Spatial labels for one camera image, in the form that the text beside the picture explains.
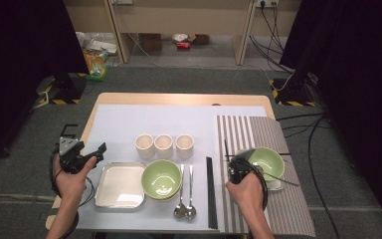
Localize green packet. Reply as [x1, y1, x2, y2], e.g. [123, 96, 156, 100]
[85, 64, 108, 83]

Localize white crumpled wrapper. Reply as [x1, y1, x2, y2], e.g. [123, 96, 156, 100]
[171, 33, 189, 44]

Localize right hand-held gripper black cable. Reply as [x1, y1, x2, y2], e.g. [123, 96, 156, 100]
[238, 158, 269, 211]

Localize beige wooden desk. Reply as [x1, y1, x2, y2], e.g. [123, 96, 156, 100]
[63, 0, 302, 67]

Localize grey white striped placemat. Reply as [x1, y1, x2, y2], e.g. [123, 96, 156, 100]
[216, 115, 316, 237]

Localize orange packet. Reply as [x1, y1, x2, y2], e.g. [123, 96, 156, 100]
[85, 53, 108, 73]

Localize pale lilac table mat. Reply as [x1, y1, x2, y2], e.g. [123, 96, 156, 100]
[74, 104, 268, 232]

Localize person's right hand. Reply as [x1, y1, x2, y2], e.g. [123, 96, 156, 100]
[225, 172, 268, 217]

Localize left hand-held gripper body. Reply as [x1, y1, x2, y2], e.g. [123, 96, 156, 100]
[58, 136, 88, 174]

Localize black stand base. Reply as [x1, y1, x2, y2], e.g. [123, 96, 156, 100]
[269, 71, 317, 108]
[36, 71, 89, 106]

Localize white wall socket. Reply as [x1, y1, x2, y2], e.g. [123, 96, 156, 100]
[256, 0, 280, 8]

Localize black floor cable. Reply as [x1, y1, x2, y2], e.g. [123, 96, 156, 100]
[276, 113, 332, 138]
[307, 114, 342, 239]

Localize clear plastic bag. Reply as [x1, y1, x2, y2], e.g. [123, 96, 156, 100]
[77, 31, 120, 68]

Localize left hand-held gripper black cable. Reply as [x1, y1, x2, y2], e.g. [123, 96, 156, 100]
[48, 148, 96, 239]

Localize metal spoon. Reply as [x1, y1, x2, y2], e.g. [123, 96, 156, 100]
[184, 164, 197, 221]
[173, 163, 187, 219]
[255, 163, 300, 187]

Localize person's left hand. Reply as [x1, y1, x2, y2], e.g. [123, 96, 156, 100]
[53, 155, 97, 201]

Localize white cable loop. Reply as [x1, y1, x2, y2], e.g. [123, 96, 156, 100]
[33, 91, 50, 110]

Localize small open cardboard box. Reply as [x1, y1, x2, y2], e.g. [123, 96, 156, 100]
[187, 33, 211, 46]

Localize brown cardboard box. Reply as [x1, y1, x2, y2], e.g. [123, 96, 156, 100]
[138, 33, 163, 54]

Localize cream ceramic cup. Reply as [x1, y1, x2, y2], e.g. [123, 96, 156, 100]
[174, 133, 195, 160]
[153, 133, 174, 157]
[134, 133, 155, 159]

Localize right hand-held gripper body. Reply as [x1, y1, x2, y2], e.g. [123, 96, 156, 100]
[229, 148, 257, 184]

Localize black wall cables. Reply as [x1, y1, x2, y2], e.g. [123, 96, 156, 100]
[249, 1, 296, 74]

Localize green bowl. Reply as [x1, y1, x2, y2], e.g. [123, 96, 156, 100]
[247, 146, 286, 182]
[147, 190, 181, 203]
[140, 159, 183, 200]

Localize white square plate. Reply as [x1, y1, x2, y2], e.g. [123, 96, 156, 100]
[95, 161, 146, 209]
[235, 148, 286, 192]

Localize hand-held gripper black cable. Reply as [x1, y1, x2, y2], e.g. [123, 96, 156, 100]
[48, 148, 96, 239]
[238, 158, 269, 211]

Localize bundle of black chopsticks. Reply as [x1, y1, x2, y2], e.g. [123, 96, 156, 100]
[206, 156, 219, 230]

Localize black curtain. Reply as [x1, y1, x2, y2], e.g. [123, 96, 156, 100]
[280, 0, 382, 230]
[0, 0, 91, 167]

